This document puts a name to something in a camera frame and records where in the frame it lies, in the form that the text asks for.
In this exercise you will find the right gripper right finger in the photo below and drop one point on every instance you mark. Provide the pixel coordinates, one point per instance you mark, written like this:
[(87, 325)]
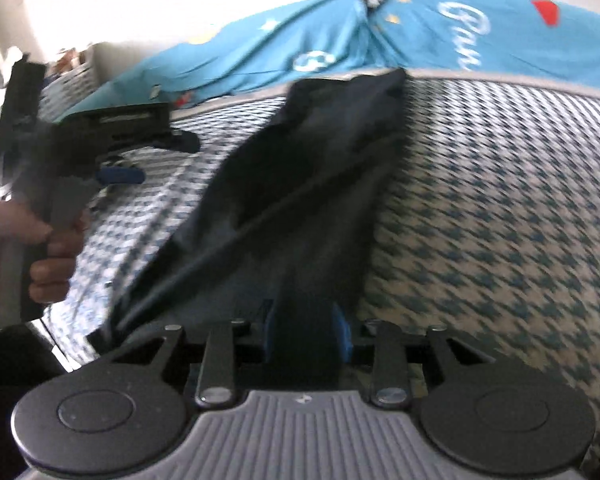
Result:
[(377, 347)]

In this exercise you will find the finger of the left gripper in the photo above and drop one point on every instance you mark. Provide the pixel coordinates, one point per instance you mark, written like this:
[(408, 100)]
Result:
[(177, 140), (118, 175)]

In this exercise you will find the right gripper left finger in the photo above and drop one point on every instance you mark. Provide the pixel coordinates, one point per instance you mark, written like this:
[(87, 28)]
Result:
[(234, 350)]

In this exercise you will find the black t-shirt white stripes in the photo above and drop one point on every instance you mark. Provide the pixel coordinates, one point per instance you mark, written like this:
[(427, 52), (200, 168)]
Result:
[(282, 234)]

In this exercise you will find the person left hand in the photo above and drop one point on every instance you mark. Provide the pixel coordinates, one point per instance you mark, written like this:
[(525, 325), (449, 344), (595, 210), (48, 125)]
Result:
[(50, 275)]

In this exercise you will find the white perforated laundry basket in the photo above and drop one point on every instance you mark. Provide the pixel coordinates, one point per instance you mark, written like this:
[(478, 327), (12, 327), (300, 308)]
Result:
[(61, 92)]

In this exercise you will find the houndstooth blue white blanket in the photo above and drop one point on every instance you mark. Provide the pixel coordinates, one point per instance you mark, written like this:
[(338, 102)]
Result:
[(491, 226)]

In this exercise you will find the blue cartoon print bedsheet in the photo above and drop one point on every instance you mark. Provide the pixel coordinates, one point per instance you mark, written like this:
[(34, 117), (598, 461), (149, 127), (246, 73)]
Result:
[(311, 38)]

